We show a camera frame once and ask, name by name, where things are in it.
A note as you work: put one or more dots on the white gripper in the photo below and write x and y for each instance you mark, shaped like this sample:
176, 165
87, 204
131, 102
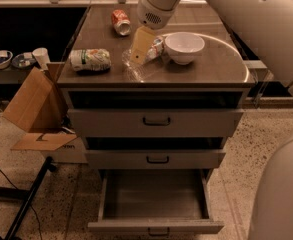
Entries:
152, 14

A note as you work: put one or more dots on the clear plastic water bottle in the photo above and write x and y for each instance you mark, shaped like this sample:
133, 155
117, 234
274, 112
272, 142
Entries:
154, 51

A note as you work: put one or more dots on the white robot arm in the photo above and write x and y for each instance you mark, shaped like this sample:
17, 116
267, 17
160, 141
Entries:
266, 27

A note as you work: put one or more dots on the grey drawer cabinet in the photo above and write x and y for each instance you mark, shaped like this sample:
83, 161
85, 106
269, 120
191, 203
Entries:
216, 79

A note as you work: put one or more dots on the top grey drawer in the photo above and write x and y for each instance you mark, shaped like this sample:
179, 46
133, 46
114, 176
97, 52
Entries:
155, 122

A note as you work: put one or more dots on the middle grey drawer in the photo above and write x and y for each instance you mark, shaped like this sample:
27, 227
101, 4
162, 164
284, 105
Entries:
155, 159

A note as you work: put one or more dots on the bottom grey drawer open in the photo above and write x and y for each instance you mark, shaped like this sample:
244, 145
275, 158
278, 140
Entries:
155, 203

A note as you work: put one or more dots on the red crushed soda can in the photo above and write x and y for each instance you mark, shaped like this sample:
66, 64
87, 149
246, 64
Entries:
121, 22

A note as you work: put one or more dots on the white ceramic bowl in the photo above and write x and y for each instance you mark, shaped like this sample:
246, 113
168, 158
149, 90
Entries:
183, 47

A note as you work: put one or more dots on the green white crushed can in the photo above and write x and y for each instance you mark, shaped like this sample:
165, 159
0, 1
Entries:
90, 59

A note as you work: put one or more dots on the white paper cup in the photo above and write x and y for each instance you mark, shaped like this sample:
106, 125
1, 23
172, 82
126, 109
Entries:
42, 57

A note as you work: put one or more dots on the open cardboard box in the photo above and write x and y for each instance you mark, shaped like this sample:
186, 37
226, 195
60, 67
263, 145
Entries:
38, 109

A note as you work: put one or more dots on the blue plate with wrapper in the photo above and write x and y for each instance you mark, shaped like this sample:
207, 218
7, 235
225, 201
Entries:
24, 60

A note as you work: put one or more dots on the black stand leg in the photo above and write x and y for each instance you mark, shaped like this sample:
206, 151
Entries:
26, 196

